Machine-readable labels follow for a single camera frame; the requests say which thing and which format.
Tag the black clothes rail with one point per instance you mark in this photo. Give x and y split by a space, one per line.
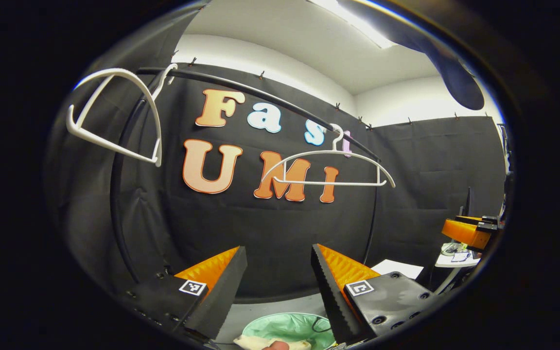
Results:
114 194

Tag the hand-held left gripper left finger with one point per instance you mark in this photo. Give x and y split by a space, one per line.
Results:
219 301

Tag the ceiling light panel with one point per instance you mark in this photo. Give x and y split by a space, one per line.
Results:
358 22

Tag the small round clear object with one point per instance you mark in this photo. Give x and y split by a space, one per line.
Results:
450 249

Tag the black monitor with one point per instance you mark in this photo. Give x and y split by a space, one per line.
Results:
467 204

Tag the black backdrop cloth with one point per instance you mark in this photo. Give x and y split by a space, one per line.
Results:
270 228

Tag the green-lined laundry hamper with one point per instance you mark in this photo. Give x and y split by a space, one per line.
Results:
289 328

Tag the white plastic hanger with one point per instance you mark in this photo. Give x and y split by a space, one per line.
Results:
114 147
333 183

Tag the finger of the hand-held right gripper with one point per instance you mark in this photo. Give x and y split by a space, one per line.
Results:
462 232

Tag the cream button shirt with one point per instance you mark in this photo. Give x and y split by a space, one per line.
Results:
251 344

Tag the white desk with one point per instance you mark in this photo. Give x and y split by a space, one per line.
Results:
455 264

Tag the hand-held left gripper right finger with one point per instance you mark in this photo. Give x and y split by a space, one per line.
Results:
333 301

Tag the row of black clips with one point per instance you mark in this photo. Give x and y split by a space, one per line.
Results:
261 74

